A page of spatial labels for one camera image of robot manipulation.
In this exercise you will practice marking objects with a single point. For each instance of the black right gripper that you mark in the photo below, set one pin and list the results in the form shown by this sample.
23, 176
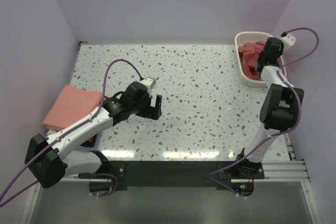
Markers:
280, 51

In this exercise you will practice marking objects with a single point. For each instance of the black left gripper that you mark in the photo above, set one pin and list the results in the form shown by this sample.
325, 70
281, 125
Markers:
152, 112

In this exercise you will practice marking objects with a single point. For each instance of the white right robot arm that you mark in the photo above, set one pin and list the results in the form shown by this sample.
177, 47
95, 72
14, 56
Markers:
281, 110

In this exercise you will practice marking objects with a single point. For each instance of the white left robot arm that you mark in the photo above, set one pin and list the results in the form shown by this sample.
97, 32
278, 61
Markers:
47, 157

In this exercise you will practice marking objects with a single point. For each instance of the folded lavender t-shirt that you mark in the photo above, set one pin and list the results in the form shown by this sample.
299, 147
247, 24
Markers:
84, 149

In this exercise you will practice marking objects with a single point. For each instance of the folded pink t-shirt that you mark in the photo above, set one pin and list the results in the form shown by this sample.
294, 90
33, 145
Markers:
71, 105

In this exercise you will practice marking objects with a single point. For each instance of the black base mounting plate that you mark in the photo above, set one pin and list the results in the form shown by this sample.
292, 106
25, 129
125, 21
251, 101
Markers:
224, 175

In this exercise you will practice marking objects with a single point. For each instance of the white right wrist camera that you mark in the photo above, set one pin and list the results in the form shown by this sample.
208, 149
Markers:
288, 40

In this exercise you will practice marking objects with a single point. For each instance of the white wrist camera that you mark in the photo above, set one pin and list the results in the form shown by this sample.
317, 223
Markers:
149, 81
288, 40

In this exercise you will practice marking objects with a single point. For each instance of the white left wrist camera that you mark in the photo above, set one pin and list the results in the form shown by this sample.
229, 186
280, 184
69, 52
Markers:
149, 81

